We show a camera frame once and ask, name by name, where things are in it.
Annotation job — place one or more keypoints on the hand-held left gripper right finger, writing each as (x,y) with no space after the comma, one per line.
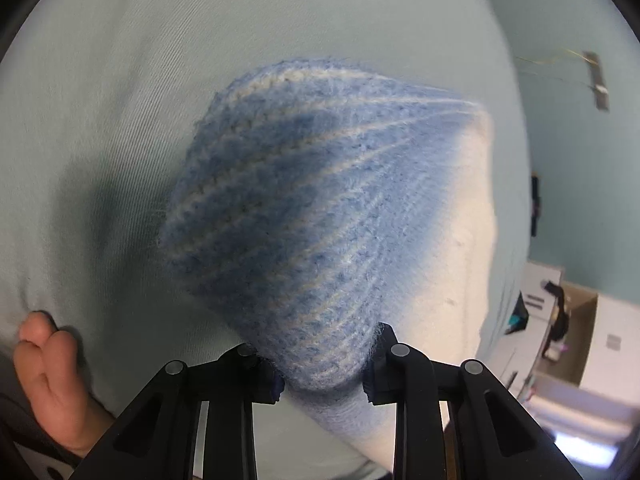
(380,380)

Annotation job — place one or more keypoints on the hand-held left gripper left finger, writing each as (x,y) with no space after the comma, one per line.
(272,385)

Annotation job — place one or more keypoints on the blue and white knit sweater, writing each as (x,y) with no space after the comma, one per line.
(310,220)

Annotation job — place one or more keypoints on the person's bare foot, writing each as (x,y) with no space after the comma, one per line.
(50,385)

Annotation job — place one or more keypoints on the white cabinet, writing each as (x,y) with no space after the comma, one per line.
(615,320)

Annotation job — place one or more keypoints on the bed with light blue sheet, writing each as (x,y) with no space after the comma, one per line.
(100,110)

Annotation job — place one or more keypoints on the grey wall outlet strip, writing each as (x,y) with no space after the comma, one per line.
(598,80)

